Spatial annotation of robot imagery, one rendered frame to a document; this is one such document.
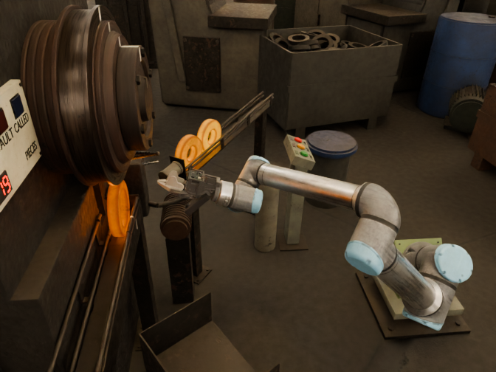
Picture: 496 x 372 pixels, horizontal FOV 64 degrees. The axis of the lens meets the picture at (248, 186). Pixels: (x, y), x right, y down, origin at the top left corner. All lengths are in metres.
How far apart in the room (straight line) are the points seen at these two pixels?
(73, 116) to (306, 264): 1.56
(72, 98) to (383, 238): 0.88
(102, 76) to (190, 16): 2.86
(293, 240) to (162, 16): 2.43
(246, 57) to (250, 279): 2.26
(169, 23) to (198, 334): 3.12
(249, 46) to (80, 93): 2.90
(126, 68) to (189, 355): 0.73
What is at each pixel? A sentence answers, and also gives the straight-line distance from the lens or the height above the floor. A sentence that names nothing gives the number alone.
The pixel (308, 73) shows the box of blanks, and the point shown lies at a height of 0.58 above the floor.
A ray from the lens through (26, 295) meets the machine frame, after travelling 0.97.
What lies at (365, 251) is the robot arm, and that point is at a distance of 1.20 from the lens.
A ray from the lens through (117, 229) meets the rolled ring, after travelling 1.29.
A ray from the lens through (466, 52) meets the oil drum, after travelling 4.19.
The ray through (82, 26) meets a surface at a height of 1.32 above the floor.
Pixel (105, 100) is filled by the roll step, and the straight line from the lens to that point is 1.00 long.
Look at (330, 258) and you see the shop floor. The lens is 2.28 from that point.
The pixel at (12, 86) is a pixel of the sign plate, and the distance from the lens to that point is 0.96.
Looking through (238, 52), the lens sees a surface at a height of 0.57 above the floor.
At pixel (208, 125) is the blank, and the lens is 1.78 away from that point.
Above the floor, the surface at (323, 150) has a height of 0.42.
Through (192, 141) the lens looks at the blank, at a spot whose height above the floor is 0.76.
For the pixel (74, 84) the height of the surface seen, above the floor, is 1.22.
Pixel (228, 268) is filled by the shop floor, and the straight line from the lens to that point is 2.17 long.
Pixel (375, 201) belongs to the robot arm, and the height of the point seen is 0.84.
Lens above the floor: 1.52
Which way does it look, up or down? 33 degrees down
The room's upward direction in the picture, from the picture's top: 1 degrees clockwise
